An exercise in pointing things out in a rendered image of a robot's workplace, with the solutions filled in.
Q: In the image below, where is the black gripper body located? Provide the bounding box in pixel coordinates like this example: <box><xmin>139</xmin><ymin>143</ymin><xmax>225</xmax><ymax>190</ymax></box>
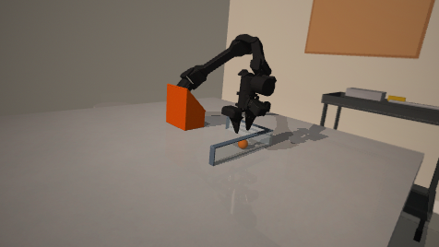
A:
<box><xmin>221</xmin><ymin>90</ymin><xmax>258</xmax><ymax>118</ymax></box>

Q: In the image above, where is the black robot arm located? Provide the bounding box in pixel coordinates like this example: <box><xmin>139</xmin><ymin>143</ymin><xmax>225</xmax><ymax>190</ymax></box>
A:
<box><xmin>176</xmin><ymin>34</ymin><xmax>277</xmax><ymax>117</ymax></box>

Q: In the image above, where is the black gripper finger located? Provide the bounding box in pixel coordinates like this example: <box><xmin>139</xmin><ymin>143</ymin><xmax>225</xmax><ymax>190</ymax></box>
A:
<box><xmin>245</xmin><ymin>112</ymin><xmax>257</xmax><ymax>131</ymax></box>
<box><xmin>230</xmin><ymin>117</ymin><xmax>244</xmax><ymax>134</ymax></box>

